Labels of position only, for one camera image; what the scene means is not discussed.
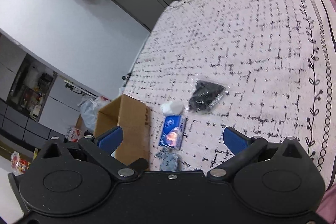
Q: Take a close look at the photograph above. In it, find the black item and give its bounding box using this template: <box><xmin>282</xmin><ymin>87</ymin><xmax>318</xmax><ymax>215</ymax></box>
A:
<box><xmin>187</xmin><ymin>76</ymin><xmax>230</xmax><ymax>114</ymax></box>

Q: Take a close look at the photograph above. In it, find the white patterned bed blanket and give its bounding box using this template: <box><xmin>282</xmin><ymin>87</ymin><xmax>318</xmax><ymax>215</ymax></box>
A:
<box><xmin>125</xmin><ymin>0</ymin><xmax>327</xmax><ymax>170</ymax></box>

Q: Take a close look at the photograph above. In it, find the blue patterned cloth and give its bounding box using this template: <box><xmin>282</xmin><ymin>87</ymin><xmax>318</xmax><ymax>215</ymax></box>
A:
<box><xmin>155</xmin><ymin>147</ymin><xmax>179</xmax><ymax>172</ymax></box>

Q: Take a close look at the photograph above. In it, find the white storage cabinet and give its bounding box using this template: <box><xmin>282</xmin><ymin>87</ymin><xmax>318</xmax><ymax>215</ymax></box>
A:
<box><xmin>1</xmin><ymin>35</ymin><xmax>86</xmax><ymax>147</ymax></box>

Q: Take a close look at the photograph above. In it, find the grey garbage bag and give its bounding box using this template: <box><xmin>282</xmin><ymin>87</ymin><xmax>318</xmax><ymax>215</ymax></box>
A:
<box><xmin>78</xmin><ymin>96</ymin><xmax>110</xmax><ymax>132</ymax></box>

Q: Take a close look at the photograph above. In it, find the brown cardboard box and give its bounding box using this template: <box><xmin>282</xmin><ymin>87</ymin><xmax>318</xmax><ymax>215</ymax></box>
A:
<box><xmin>93</xmin><ymin>94</ymin><xmax>150</xmax><ymax>165</ymax></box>

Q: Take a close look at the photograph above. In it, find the small white soft item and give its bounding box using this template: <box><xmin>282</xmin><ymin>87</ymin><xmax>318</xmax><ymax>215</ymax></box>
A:
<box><xmin>160</xmin><ymin>101</ymin><xmax>184</xmax><ymax>116</ymax></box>

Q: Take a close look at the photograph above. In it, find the blue tissue packet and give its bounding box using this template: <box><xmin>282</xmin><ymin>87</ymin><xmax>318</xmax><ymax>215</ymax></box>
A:
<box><xmin>158</xmin><ymin>115</ymin><xmax>186</xmax><ymax>150</ymax></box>

